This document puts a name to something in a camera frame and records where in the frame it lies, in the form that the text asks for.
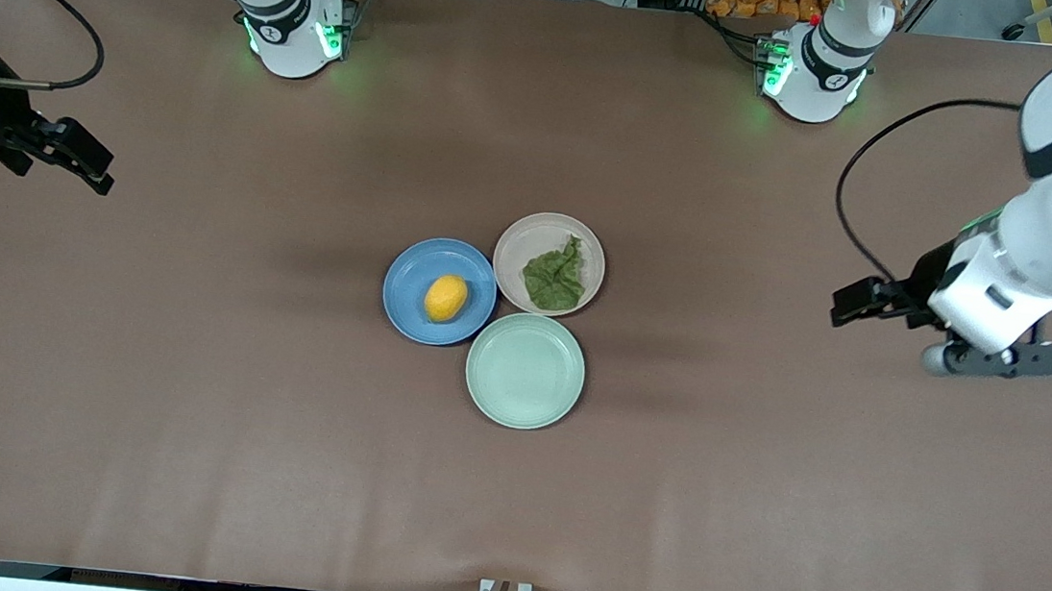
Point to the green lettuce leaf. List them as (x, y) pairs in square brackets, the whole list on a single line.
[(555, 279)]

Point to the blue plate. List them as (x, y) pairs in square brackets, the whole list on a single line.
[(410, 294)]

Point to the yellow lemon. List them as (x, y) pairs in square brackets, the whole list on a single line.
[(446, 298)]

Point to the beige plate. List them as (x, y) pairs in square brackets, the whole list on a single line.
[(521, 247)]

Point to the mint green plate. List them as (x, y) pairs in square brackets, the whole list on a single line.
[(524, 371)]

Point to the brown table cover mat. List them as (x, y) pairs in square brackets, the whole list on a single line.
[(188, 398)]

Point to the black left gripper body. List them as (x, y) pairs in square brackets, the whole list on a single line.
[(925, 276)]

